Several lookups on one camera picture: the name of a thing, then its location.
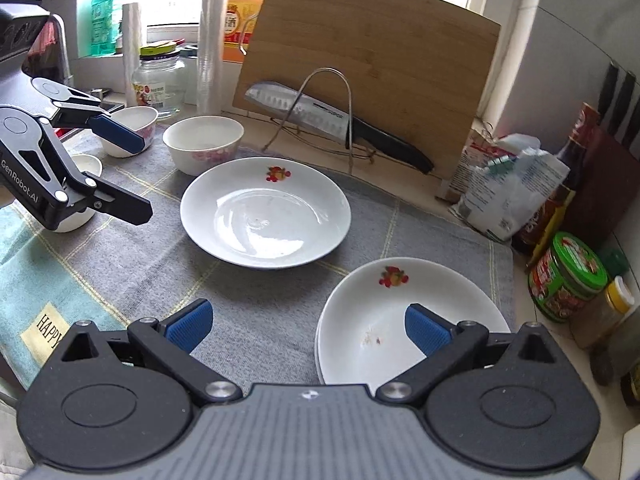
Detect orange cooking oil bottle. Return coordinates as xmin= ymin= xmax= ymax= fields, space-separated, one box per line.
xmin=222 ymin=0 xmax=268 ymax=63

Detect white floral ceramic bowl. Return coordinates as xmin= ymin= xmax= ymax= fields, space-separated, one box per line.
xmin=162 ymin=115 xmax=245 ymax=177
xmin=100 ymin=106 xmax=159 ymax=158
xmin=47 ymin=154 xmax=103 ymax=233

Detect pink dish cloth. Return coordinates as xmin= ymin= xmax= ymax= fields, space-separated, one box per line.
xmin=30 ymin=20 xmax=58 ymax=56

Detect glass jar with yellow lid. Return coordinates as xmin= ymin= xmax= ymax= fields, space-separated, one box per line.
xmin=131 ymin=45 xmax=188 ymax=116

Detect wooden cutting board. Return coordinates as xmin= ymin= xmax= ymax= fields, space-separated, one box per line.
xmin=232 ymin=0 xmax=502 ymax=195

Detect green dish soap bottle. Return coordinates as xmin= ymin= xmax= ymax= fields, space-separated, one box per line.
xmin=90 ymin=0 xmax=126 ymax=58

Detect brown knife block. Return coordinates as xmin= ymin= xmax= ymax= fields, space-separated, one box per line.
xmin=565 ymin=125 xmax=640 ymax=256

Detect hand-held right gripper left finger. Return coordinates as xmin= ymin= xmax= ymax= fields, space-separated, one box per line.
xmin=60 ymin=298 xmax=241 ymax=406

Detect tall plastic wrap roll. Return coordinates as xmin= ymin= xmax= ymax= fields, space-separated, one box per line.
xmin=196 ymin=0 xmax=231 ymax=117

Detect black-handled kitchen knife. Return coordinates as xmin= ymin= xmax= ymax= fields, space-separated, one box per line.
xmin=244 ymin=80 xmax=435 ymax=175

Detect white blue printed bag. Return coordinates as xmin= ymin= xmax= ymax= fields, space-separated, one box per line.
xmin=447 ymin=147 xmax=571 ymax=245

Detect grey teal checked towel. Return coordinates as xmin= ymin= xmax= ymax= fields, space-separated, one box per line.
xmin=0 ymin=125 xmax=516 ymax=391

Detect green-lidded sauce jar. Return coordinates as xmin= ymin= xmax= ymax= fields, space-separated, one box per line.
xmin=528 ymin=231 xmax=609 ymax=323

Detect white floral ceramic plate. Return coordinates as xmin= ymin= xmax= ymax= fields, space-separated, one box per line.
xmin=180 ymin=156 xmax=352 ymax=268
xmin=316 ymin=257 xmax=512 ymax=386
xmin=314 ymin=317 xmax=333 ymax=383

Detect dark soy sauce bottle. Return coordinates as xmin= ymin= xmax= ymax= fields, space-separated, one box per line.
xmin=512 ymin=102 xmax=601 ymax=256

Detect metal faucet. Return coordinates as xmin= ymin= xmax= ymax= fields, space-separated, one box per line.
xmin=47 ymin=12 xmax=76 ymax=91

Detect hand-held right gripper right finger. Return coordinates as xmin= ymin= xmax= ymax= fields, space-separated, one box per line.
xmin=375 ymin=302 xmax=573 ymax=406

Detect yellow-lidded spice jar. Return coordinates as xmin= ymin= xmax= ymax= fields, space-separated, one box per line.
xmin=570 ymin=275 xmax=636 ymax=351

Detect small green container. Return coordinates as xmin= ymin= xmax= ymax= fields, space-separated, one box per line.
xmin=599 ymin=246 xmax=631 ymax=281

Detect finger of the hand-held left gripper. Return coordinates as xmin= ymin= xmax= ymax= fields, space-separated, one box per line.
xmin=31 ymin=79 xmax=153 ymax=156
xmin=0 ymin=125 xmax=152 ymax=231

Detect white red food package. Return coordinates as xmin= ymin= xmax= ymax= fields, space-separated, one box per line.
xmin=457 ymin=130 xmax=541 ymax=171

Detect metal wire rack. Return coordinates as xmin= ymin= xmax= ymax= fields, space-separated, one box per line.
xmin=261 ymin=67 xmax=376 ymax=173

